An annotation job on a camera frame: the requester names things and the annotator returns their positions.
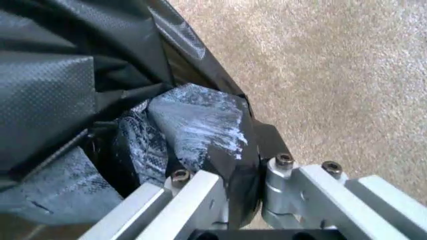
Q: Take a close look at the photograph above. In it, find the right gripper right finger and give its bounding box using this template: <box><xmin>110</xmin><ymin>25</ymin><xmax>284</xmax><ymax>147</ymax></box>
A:
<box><xmin>258</xmin><ymin>122</ymin><xmax>427</xmax><ymax>240</ymax></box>

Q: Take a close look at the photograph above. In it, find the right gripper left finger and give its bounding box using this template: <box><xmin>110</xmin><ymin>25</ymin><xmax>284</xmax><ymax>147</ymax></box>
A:
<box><xmin>78</xmin><ymin>169</ymin><xmax>231</xmax><ymax>240</ymax></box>

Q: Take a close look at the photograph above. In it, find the black plastic garbage bag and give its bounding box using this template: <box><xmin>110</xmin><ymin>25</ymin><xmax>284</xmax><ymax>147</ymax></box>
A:
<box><xmin>0</xmin><ymin>0</ymin><xmax>291</xmax><ymax>231</ymax></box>

